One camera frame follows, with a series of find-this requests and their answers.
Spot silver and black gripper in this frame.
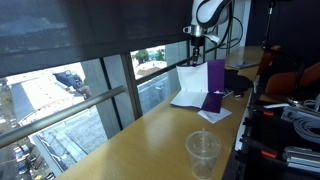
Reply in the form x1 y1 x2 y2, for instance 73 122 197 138
182 25 206 67

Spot white and purple folder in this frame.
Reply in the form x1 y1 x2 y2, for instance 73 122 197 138
169 59 227 114

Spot short metal handrail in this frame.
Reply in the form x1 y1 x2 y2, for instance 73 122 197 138
204 42 228 54

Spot medium metal handrail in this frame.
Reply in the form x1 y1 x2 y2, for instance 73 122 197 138
134 54 194 86

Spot black cloth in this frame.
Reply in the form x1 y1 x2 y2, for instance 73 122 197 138
223 68 255 96

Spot small orange chair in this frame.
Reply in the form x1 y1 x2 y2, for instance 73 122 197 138
256 44 283 76

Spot black tripod pole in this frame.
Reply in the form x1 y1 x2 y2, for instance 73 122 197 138
261 0 276 51

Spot small black clamp orange tag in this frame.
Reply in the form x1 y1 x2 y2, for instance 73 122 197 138
246 104 276 118

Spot large orange chair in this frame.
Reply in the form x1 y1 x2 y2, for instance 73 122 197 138
265 61 320 102

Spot dark roller window blind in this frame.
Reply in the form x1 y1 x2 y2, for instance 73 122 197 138
0 0 196 78

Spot clear plastic cup with lid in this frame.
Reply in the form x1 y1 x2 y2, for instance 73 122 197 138
185 130 223 180

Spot large black clamp orange tag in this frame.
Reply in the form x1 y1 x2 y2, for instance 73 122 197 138
237 134 279 164

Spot grey power strip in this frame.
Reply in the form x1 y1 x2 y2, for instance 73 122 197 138
280 105 320 123

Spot long metal handrail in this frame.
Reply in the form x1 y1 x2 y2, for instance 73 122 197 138
0 85 127 150

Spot silver metal rails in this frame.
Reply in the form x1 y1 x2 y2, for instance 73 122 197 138
282 145 320 174

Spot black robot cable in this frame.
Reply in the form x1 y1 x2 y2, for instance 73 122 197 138
206 13 245 51

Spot grey coiled cable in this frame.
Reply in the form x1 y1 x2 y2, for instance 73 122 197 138
292 99 320 145

